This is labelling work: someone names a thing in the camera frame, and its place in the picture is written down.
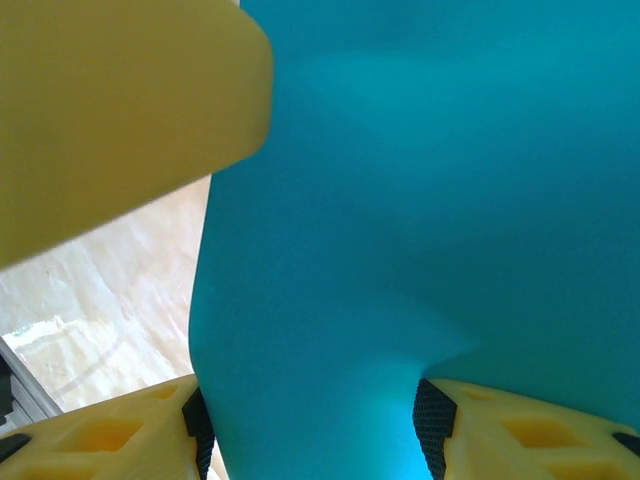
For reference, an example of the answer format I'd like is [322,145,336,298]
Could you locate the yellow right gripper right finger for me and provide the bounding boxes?
[412,377,640,480]

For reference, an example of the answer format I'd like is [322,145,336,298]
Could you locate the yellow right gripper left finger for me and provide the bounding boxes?
[0,372,217,480]

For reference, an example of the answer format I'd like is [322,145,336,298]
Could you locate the teal cloth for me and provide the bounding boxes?
[189,0,640,480]

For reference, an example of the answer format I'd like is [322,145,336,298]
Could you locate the long aluminium rail beam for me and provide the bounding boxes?
[0,334,66,444]

